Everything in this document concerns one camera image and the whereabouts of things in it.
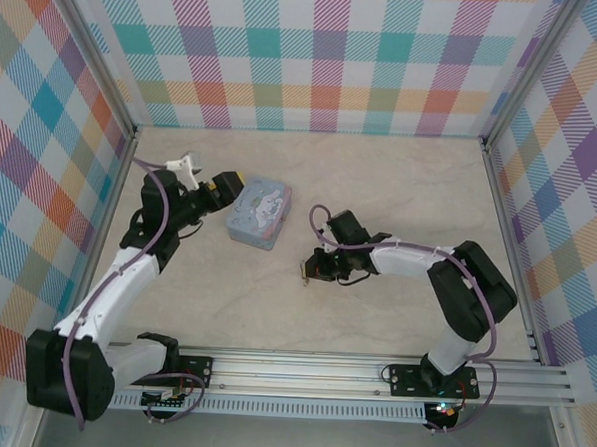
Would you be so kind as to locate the blue cartoon tin box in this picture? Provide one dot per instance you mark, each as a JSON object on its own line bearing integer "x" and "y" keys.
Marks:
{"x": 259, "y": 211}

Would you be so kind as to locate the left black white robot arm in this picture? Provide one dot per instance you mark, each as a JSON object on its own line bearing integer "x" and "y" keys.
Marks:
{"x": 70, "y": 372}

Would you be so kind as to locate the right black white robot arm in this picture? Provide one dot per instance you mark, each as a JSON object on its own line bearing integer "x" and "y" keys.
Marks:
{"x": 475, "y": 293}

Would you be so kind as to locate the grey metal panel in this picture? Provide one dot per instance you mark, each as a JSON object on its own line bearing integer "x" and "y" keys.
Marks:
{"x": 292, "y": 443}

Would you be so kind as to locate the right black controller board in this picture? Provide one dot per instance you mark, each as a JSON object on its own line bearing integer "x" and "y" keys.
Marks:
{"x": 446, "y": 412}

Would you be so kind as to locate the black controller board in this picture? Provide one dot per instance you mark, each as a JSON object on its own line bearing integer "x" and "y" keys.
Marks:
{"x": 446, "y": 412}
{"x": 164, "y": 403}

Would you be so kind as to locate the left black controller board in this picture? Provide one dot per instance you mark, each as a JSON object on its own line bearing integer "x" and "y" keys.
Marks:
{"x": 164, "y": 403}

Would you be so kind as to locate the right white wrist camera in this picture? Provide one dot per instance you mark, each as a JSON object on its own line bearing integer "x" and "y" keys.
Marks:
{"x": 327, "y": 240}

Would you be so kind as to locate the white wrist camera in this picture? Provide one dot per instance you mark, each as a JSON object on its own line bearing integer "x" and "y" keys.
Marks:
{"x": 181, "y": 165}
{"x": 327, "y": 240}

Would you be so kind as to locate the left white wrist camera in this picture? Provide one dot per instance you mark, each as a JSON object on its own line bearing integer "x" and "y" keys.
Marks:
{"x": 181, "y": 165}

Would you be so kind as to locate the aluminium side rail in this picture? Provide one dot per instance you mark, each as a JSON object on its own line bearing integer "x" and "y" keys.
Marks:
{"x": 504, "y": 219}
{"x": 106, "y": 218}

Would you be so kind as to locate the aluminium mounting rail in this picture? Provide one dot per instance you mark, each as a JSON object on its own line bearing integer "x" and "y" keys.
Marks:
{"x": 296, "y": 371}

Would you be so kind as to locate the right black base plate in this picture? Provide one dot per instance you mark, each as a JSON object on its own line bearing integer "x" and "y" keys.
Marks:
{"x": 405, "y": 382}

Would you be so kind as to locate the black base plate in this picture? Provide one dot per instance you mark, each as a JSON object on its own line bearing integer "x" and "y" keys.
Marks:
{"x": 200, "y": 371}
{"x": 405, "y": 382}

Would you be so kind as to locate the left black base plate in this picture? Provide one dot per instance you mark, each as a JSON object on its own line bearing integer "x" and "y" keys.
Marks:
{"x": 200, "y": 371}

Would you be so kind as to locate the aluminium frame upright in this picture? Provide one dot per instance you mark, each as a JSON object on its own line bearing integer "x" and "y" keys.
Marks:
{"x": 529, "y": 70}
{"x": 99, "y": 53}

